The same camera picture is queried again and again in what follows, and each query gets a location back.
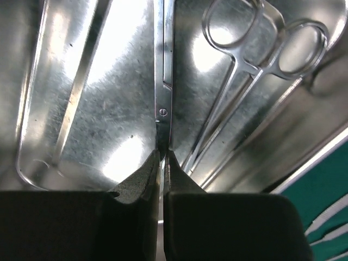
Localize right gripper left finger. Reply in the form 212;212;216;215
1;150;159;260

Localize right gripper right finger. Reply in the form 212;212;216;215
163;151;313;260

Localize dark green surgical cloth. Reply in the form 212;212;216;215
281;142;347;260

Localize steel instrument tray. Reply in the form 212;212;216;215
1;1;347;192

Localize steel surgical scissors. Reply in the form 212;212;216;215
152;0;175;191

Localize steel needle holder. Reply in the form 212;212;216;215
182;1;329;172

